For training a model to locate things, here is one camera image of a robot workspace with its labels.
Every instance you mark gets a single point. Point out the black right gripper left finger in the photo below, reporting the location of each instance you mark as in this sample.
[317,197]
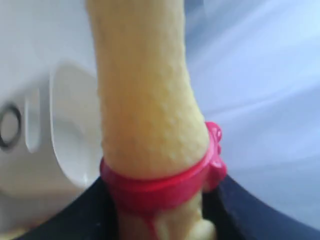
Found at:
[91,216]

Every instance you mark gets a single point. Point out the blue grey backdrop cloth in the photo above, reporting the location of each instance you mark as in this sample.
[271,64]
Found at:
[255,71]

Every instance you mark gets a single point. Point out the yellow rubber chicken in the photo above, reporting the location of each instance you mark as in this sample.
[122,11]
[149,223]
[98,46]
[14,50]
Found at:
[159,153]

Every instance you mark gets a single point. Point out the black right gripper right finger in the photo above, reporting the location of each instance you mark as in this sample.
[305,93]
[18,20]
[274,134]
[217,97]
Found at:
[238,215]

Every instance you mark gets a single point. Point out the white bin marked O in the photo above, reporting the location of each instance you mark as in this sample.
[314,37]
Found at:
[49,116]

